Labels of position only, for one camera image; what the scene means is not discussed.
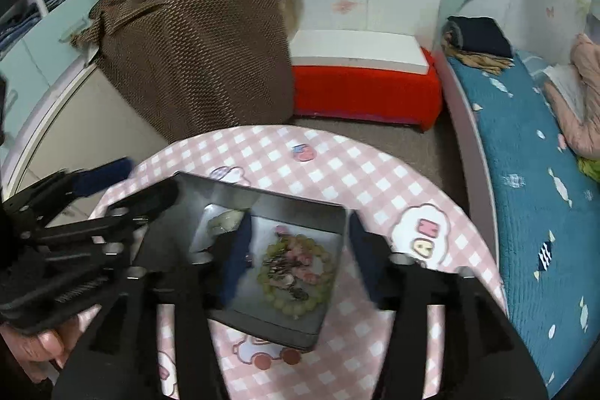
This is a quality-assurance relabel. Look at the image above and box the green jade bead bracelet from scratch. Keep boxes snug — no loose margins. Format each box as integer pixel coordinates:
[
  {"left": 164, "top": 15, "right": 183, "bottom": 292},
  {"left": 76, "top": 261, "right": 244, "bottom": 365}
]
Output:
[{"left": 258, "top": 234, "right": 337, "bottom": 319}]

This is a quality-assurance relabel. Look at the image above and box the blue patterned bed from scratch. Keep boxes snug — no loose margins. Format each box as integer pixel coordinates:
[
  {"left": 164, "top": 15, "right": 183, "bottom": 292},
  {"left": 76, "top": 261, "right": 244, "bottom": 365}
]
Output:
[{"left": 445, "top": 48, "right": 600, "bottom": 399}]

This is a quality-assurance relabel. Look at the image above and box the pink bear charm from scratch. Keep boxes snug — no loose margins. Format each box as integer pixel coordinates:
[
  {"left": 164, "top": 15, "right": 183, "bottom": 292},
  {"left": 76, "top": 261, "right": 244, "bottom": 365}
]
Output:
[{"left": 283, "top": 241, "right": 316, "bottom": 272}]

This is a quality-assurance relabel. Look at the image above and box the white cloth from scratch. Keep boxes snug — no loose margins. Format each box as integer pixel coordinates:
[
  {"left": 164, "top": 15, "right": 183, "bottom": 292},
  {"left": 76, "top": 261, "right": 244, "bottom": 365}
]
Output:
[{"left": 541, "top": 63, "right": 587, "bottom": 120}]

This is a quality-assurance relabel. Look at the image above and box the pink bow clip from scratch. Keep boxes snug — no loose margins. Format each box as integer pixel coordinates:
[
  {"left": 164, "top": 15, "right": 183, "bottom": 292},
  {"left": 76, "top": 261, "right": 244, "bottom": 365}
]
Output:
[{"left": 293, "top": 269, "right": 324, "bottom": 286}]

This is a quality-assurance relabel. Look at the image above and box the person's left hand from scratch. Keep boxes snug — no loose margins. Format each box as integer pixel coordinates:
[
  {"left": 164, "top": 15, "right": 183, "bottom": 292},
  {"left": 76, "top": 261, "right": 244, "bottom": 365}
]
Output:
[{"left": 0, "top": 316, "right": 81, "bottom": 383}]

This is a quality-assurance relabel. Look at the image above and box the dark folded clothing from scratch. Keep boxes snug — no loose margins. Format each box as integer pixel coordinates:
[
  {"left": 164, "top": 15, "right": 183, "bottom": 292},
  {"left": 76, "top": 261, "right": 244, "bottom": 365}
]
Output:
[{"left": 445, "top": 16, "right": 515, "bottom": 58}]

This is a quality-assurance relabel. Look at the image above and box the brown dotted cloth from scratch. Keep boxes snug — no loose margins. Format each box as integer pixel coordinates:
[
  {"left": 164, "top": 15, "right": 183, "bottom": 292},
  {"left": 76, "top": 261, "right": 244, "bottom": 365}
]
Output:
[{"left": 75, "top": 0, "right": 296, "bottom": 143}]

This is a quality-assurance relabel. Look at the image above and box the pink padded jacket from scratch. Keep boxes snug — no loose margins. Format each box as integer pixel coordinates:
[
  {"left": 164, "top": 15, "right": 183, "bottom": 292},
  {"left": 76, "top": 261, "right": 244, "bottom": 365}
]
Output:
[{"left": 544, "top": 33, "right": 600, "bottom": 160}]

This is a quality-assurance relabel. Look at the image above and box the jade pendant charm bracelet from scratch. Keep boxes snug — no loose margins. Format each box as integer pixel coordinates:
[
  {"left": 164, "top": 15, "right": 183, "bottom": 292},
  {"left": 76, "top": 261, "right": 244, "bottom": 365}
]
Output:
[{"left": 262, "top": 257, "right": 310, "bottom": 302}]

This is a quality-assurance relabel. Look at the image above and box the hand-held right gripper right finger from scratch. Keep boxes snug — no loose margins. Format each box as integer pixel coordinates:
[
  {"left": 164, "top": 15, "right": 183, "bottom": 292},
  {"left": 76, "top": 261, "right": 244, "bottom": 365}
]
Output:
[{"left": 346, "top": 211, "right": 549, "bottom": 400}]

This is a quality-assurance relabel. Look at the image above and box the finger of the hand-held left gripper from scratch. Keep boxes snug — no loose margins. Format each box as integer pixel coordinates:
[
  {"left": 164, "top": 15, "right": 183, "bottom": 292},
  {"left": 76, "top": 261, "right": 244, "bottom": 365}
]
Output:
[
  {"left": 2, "top": 157, "right": 133, "bottom": 223},
  {"left": 19, "top": 179, "right": 182, "bottom": 252}
]

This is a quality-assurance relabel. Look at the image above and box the red stool with white top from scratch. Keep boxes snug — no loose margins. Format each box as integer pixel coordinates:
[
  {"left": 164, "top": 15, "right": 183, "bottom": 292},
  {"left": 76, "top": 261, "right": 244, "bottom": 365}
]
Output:
[{"left": 288, "top": 30, "right": 444, "bottom": 133}]

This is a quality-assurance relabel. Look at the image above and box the pink checked cartoon tablecloth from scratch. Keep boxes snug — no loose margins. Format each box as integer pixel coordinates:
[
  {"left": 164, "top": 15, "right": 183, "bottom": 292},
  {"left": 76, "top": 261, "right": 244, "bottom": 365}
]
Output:
[{"left": 89, "top": 124, "right": 510, "bottom": 400}]

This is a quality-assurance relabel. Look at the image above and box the green padded jacket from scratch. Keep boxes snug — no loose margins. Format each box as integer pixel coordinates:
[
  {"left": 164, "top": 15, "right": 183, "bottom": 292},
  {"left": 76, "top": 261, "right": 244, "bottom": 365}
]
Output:
[{"left": 577, "top": 156, "right": 600, "bottom": 183}]

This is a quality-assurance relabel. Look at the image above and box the grey metal tin box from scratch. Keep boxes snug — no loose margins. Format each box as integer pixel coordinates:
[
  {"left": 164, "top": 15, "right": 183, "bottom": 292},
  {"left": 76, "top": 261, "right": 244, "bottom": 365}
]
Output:
[{"left": 133, "top": 171, "right": 352, "bottom": 353}]

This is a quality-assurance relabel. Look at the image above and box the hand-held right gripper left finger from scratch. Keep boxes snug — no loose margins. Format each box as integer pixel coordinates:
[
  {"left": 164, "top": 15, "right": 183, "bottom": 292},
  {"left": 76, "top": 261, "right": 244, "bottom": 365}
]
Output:
[{"left": 51, "top": 213, "right": 257, "bottom": 400}]

